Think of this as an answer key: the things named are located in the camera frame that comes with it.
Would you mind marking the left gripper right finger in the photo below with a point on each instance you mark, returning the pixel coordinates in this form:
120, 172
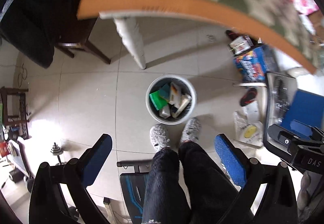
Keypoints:
226, 151

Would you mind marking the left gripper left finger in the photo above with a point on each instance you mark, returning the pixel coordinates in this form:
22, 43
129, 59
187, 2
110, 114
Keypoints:
94, 158

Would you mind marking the white round trash bin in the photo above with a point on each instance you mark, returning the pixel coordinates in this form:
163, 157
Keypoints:
170, 115

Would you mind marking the smiley plastic bag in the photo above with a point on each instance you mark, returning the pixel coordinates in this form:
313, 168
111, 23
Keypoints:
247, 133

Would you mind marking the silver dumbbell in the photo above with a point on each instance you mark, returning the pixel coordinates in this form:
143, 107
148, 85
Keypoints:
57, 151

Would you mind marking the blue weight bench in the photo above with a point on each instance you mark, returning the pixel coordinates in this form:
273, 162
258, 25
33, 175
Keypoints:
133, 185

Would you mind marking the grey right slipper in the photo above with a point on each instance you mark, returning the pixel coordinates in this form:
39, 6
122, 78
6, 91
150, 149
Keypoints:
191, 131

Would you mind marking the grey slipper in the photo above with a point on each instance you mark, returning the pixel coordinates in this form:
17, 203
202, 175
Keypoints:
159, 137
191, 131

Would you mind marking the red black flip flop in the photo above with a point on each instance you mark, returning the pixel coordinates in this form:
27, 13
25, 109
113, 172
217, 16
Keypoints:
248, 97

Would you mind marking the grey left slipper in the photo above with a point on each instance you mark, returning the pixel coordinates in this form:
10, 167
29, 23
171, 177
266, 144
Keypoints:
159, 137

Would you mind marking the green packet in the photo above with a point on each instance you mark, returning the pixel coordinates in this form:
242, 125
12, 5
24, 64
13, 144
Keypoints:
158, 101

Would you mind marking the white printed medicine box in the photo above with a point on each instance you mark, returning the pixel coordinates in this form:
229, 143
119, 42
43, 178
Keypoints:
175, 95

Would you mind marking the blue comic carton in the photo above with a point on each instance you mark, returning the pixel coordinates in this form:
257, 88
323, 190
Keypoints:
252, 65

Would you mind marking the small wooden stool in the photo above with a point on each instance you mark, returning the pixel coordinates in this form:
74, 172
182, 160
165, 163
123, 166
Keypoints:
14, 114

